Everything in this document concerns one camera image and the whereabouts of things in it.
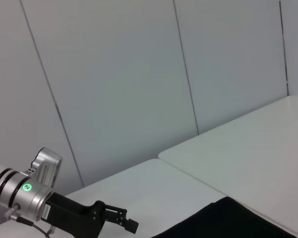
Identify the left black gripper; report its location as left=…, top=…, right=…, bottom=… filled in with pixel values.
left=43, top=192, right=140, bottom=238

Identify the black t-shirt with white print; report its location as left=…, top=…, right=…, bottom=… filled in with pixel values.
left=150, top=197, right=298, bottom=238

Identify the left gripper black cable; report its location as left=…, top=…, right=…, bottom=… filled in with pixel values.
left=3, top=203, right=57, bottom=238

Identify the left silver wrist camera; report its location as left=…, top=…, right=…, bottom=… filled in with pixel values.
left=29, top=147, right=64, bottom=189

